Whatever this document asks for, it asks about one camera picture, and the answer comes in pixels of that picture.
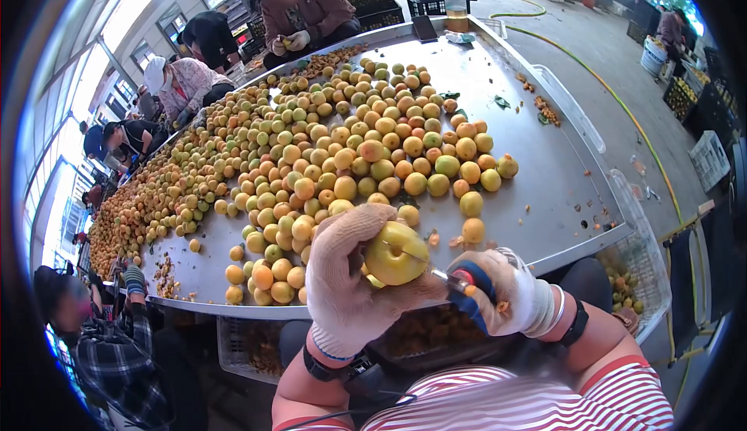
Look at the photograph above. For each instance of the long steel sorting table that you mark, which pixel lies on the long steel sorting table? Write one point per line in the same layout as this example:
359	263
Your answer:
525	157

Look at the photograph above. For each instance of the yellow cut apricot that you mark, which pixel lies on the yellow cut apricot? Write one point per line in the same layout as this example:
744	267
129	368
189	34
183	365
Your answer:
397	256

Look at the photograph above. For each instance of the person's left fingers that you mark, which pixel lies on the person's left fingers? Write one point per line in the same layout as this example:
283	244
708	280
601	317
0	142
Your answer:
359	221

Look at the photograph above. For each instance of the white basket of pits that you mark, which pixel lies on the white basket of pits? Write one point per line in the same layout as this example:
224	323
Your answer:
257	346

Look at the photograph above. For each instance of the long white plastic basket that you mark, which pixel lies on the long white plastic basket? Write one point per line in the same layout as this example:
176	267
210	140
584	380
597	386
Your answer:
569	107

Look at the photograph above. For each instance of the black crates of fruit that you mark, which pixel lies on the black crates of fruit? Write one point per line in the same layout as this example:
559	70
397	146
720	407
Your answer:
373	2

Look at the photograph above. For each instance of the white cloth glove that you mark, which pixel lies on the white cloth glove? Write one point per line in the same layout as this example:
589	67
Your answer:
460	37

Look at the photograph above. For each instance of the black phone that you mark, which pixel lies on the black phone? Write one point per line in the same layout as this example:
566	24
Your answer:
424	28

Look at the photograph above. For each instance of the pile of apricots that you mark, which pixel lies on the pile of apricots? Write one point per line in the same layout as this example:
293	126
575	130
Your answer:
292	157

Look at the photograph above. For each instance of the person's left thumb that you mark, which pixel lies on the person's left thumb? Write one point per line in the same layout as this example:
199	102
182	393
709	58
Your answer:
408	298

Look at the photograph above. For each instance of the white plastic crate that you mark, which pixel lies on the white plastic crate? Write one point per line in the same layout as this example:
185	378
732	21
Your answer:
709	159

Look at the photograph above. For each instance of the white bucket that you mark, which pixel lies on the white bucket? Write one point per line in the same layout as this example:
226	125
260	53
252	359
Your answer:
653	57

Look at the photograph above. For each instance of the white basket of apricots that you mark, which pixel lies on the white basket of apricots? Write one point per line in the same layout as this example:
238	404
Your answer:
636	273

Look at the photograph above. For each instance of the black wrist band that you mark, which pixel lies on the black wrist band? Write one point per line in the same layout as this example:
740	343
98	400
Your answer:
576	321
344	370

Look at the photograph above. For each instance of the green leaf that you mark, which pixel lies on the green leaf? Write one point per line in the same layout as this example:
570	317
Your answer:
502	102

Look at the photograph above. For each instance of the person's left hand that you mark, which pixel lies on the person's left hand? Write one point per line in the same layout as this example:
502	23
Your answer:
341	291

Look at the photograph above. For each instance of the person's right fingers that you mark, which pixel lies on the person's right fingers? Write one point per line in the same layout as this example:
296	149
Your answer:
487	267

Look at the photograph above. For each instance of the black tray of pitted fruit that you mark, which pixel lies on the black tray of pitted fruit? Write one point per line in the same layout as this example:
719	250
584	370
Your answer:
432	335

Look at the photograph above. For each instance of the plastic bottle with amber liquid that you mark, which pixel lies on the plastic bottle with amber liquid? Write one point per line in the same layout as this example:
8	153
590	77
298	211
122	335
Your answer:
456	11

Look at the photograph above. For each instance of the person's right hand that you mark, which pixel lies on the person's right hand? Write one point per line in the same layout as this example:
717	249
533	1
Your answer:
519	297

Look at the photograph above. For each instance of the heap of apricot pits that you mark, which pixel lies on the heap of apricot pits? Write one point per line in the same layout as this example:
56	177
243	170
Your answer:
547	110

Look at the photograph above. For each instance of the person's body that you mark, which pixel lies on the person's body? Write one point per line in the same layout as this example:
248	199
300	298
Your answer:
525	402

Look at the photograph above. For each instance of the black crate with fruit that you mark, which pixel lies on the black crate with fruit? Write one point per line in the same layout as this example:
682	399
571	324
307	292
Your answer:
680	98

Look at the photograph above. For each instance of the black yellow-framed chair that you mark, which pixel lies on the black yellow-framed chair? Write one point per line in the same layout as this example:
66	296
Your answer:
686	291

